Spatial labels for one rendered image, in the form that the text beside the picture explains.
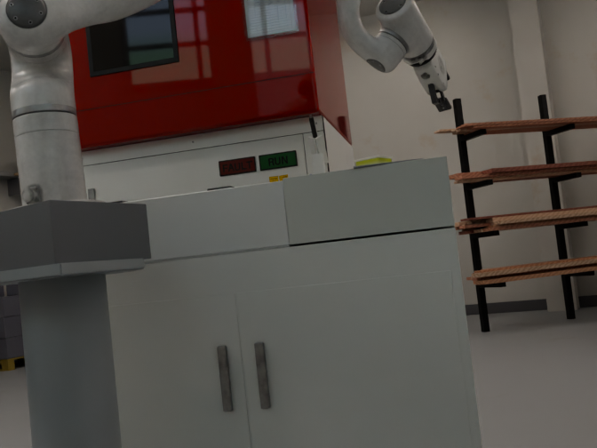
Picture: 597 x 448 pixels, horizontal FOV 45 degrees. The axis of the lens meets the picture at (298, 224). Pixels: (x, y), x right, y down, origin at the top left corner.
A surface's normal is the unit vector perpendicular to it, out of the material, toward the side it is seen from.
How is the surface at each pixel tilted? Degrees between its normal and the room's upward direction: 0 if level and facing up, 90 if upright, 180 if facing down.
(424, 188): 90
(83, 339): 90
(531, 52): 90
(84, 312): 90
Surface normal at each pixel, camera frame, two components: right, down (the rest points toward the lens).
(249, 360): -0.21, -0.04
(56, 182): 0.37, -0.13
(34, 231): -0.46, 0.00
